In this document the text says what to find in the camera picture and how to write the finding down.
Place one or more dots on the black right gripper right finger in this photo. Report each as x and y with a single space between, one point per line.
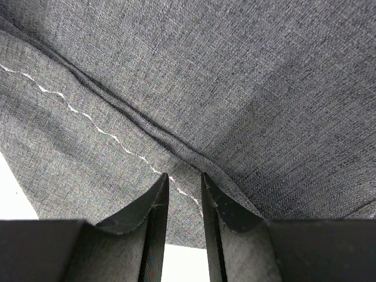
242 246

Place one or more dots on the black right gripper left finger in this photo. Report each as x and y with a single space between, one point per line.
126 246

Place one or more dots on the grey cloth napkin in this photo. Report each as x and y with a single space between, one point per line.
275 100

